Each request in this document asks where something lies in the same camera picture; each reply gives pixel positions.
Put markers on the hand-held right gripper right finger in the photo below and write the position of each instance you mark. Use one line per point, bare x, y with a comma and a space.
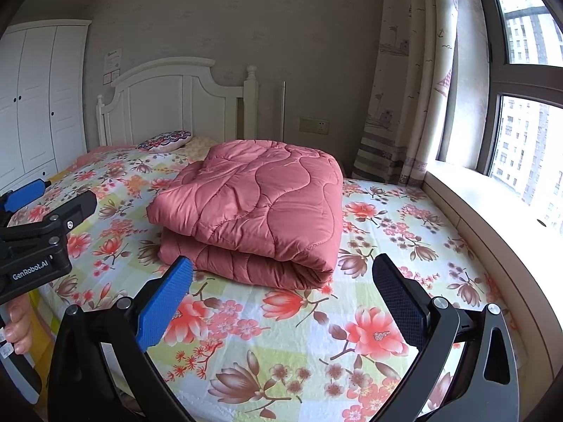
400, 303

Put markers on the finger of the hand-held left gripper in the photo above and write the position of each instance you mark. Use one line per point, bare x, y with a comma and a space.
24, 197
74, 211

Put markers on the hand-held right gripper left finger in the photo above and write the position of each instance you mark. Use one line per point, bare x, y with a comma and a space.
165, 305

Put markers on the pink quilted jacket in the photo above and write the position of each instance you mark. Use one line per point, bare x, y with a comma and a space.
255, 211

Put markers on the person's left hand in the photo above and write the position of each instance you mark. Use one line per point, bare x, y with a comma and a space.
20, 329

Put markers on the white wardrobe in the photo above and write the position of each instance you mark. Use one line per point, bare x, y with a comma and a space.
35, 105

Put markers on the floral bedsheet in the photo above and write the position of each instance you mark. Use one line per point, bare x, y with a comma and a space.
308, 338

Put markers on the purple patterned pillow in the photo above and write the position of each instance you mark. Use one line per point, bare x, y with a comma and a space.
165, 141

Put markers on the beige window sill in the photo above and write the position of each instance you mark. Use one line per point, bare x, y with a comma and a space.
492, 211

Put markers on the white wooden headboard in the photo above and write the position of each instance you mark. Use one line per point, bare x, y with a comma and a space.
167, 105

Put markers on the beige pillow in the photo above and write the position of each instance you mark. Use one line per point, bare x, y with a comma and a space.
200, 145

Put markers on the metal lamp pole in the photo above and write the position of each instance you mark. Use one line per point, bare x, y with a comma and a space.
283, 110

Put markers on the printed beige curtain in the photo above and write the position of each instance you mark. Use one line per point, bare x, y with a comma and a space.
404, 74

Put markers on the dark framed window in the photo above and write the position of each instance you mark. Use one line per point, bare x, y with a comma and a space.
488, 74

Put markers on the white wall paper notice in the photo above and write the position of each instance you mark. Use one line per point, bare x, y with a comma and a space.
112, 58

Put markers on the beige wall socket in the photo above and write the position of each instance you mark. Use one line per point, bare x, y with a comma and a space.
314, 124

